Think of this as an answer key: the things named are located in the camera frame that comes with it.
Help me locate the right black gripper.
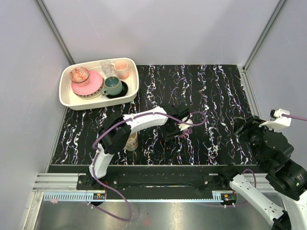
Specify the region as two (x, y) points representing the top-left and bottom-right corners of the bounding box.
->
(232, 113), (277, 168)

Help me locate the pink weekly pill organizer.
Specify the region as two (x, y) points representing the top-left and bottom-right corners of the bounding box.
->
(178, 128), (192, 138)

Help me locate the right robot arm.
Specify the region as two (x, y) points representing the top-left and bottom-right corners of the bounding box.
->
(218, 116), (307, 230)

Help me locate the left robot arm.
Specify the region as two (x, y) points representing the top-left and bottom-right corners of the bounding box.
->
(87, 105), (193, 190)

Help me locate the cream ceramic mug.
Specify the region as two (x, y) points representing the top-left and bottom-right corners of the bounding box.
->
(124, 132), (138, 151)

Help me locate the black saucer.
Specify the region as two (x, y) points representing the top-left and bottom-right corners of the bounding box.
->
(107, 81), (128, 99)

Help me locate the teal ceramic mug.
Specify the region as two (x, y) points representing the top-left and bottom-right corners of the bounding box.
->
(101, 76), (123, 96)

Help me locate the pink ceramic mug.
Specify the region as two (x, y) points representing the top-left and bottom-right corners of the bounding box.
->
(111, 61), (130, 80)

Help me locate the patterned plate under pink plate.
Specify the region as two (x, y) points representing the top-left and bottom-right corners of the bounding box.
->
(74, 83), (104, 99)

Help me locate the clear drinking glass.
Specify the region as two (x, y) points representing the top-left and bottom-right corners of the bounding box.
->
(100, 60), (114, 78)

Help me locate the red patterned bowl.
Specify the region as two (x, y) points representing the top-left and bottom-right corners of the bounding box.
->
(69, 67), (90, 85)

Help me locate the white plastic dish tub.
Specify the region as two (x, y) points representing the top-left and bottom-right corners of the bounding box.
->
(59, 57), (140, 111)

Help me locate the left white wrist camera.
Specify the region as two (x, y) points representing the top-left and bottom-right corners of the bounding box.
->
(178, 119), (193, 131)

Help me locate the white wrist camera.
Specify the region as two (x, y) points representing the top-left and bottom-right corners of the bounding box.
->
(178, 119), (193, 131)
(259, 108), (292, 131)

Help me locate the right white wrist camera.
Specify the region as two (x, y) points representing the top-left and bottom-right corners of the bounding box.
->
(259, 108), (292, 131)

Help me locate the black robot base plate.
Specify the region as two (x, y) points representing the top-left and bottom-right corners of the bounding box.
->
(76, 165), (233, 201)

